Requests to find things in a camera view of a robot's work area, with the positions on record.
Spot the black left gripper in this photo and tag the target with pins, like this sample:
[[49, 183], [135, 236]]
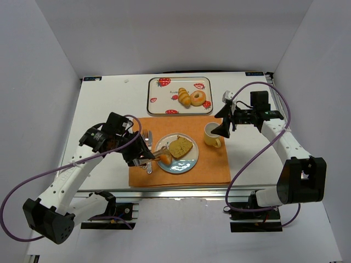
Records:
[[136, 151]]

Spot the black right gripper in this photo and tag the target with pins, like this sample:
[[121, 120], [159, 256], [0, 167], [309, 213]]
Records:
[[233, 119]]

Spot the orange oval bun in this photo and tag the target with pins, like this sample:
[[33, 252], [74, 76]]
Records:
[[166, 159]]

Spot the speckled toast bread slice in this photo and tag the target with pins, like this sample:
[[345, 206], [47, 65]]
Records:
[[180, 147]]

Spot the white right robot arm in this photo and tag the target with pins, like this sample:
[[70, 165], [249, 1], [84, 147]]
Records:
[[302, 179]]

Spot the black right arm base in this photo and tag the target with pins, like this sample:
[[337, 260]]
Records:
[[247, 216]]

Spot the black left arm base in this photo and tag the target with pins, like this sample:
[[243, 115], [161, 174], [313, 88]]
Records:
[[124, 217]]

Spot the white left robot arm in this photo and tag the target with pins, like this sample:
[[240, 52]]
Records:
[[52, 214]]

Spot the striped croissant bread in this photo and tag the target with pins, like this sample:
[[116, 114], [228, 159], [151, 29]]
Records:
[[184, 97]]

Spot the silver table knife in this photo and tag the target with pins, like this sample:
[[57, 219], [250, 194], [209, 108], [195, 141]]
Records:
[[149, 165]]

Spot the yellow mug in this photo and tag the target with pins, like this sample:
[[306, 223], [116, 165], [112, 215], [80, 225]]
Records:
[[209, 138]]

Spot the silver fork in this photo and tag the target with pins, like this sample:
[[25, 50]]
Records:
[[145, 135]]

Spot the glazed bagel donut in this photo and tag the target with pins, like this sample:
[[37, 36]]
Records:
[[198, 98]]

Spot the white and blue plate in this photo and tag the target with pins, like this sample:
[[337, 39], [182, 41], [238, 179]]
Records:
[[184, 164]]

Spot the orange cloth placemat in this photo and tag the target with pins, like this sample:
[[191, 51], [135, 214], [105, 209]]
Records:
[[212, 167]]

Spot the black corner label right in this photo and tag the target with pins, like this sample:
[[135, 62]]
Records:
[[254, 73]]

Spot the black corner label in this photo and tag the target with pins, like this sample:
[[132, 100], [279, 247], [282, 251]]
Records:
[[92, 78], [254, 73]]

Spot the strawberry pattern white tray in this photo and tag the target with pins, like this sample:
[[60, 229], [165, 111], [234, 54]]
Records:
[[163, 96]]

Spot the black corner label left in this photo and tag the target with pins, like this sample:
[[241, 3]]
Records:
[[92, 78]]

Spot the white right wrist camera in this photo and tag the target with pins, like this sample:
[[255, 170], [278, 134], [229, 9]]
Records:
[[228, 95]]

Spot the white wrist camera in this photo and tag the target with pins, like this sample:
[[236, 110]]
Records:
[[228, 95], [128, 125]]

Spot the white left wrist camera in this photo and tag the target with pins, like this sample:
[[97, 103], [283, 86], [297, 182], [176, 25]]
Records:
[[128, 125]]

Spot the aluminium frame rail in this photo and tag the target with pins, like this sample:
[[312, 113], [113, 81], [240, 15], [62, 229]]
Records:
[[181, 192]]

